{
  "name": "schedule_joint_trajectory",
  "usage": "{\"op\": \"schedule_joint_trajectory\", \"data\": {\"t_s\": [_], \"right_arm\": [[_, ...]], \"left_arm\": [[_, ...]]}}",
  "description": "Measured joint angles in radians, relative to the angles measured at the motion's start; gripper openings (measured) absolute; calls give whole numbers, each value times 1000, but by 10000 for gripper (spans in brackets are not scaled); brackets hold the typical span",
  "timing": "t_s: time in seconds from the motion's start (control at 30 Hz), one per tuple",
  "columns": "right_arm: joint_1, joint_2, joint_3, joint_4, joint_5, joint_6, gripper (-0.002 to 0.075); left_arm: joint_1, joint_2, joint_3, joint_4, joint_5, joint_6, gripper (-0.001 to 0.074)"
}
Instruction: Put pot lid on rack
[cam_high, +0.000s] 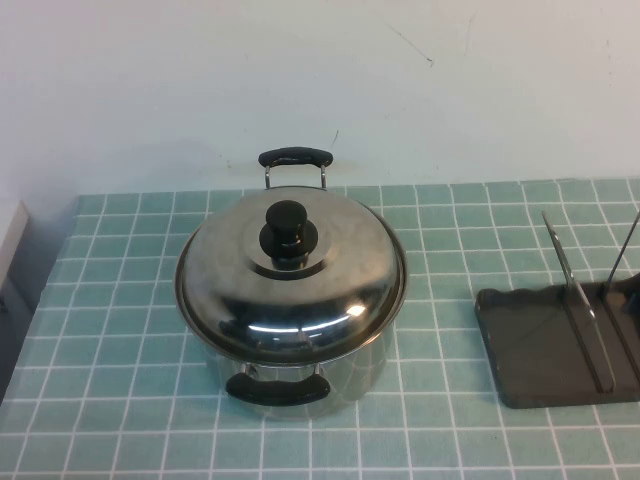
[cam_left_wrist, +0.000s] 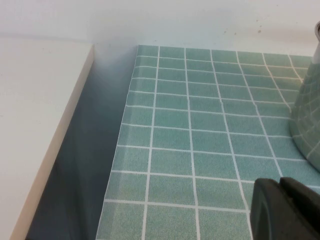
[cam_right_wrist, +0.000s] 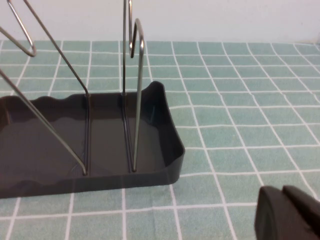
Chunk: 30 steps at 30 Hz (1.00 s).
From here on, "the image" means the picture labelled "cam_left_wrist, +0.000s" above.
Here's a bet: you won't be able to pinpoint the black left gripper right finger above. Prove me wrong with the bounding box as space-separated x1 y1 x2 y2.
279 176 320 240

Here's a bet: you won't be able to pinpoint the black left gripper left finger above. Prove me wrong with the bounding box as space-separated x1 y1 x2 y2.
250 177 288 240

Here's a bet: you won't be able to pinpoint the teal tile-pattern table mat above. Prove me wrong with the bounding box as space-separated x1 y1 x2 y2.
96 44 320 240

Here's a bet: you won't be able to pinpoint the white board beige edge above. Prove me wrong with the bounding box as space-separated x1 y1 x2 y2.
0 34 95 240

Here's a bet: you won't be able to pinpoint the stainless steel pot black handles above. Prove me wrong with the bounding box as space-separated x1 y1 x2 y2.
288 21 320 173

